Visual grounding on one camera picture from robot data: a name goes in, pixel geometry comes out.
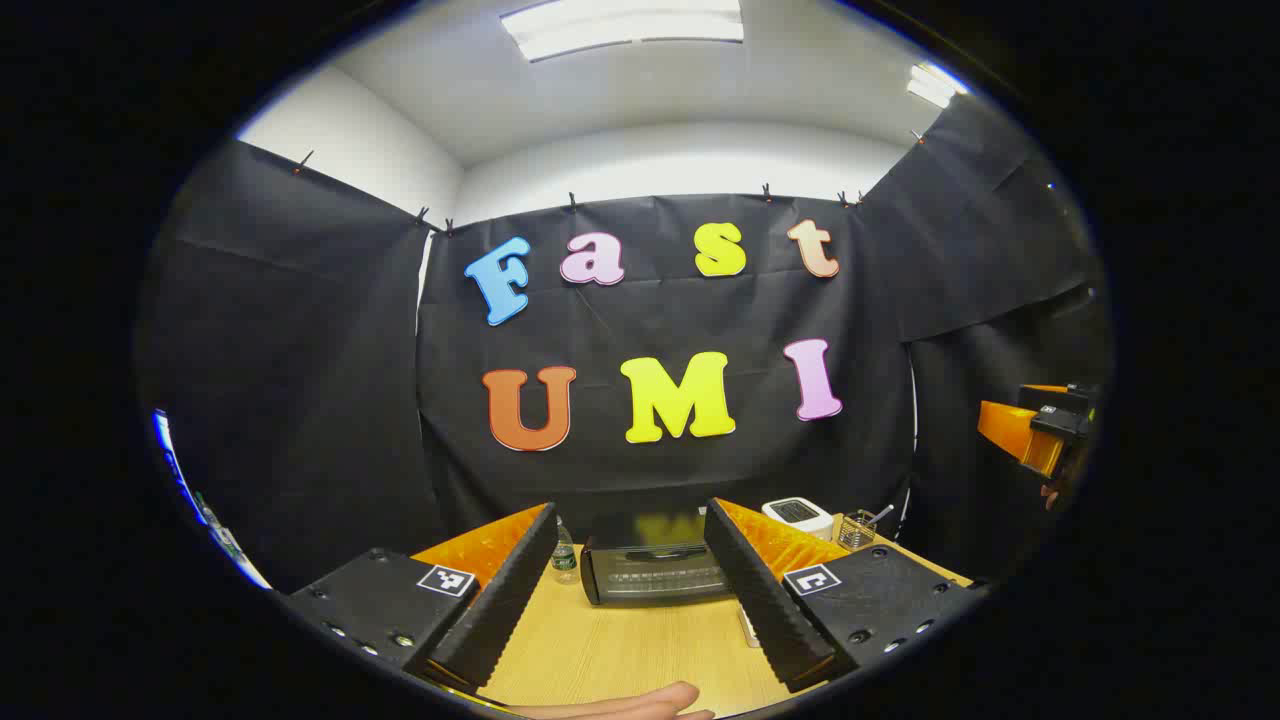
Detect clear plastic water bottle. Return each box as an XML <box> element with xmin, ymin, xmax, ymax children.
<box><xmin>550</xmin><ymin>517</ymin><xmax>581</xmax><ymax>586</ymax></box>

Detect row of black cloth clips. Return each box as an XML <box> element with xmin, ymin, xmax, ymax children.
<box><xmin>293</xmin><ymin>128</ymin><xmax>926</xmax><ymax>236</ymax></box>

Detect small ceiling light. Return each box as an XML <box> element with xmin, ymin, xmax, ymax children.
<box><xmin>905</xmin><ymin>60</ymin><xmax>969</xmax><ymax>109</ymax></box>

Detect long ceiling light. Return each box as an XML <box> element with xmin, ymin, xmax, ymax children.
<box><xmin>500</xmin><ymin>0</ymin><xmax>746</xmax><ymax>63</ymax></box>

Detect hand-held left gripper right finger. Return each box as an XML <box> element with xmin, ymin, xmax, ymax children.
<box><xmin>703</xmin><ymin>497</ymin><xmax>986</xmax><ymax>693</ymax></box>

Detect white toaster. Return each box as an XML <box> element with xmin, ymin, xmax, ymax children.
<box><xmin>762</xmin><ymin>497</ymin><xmax>836</xmax><ymax>541</ymax></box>

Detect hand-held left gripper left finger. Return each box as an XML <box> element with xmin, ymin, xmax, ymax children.
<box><xmin>285</xmin><ymin>503</ymin><xmax>561</xmax><ymax>691</ymax></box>

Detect black electric oven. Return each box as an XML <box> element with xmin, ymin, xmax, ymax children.
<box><xmin>580</xmin><ymin>510</ymin><xmax>746</xmax><ymax>608</ymax></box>

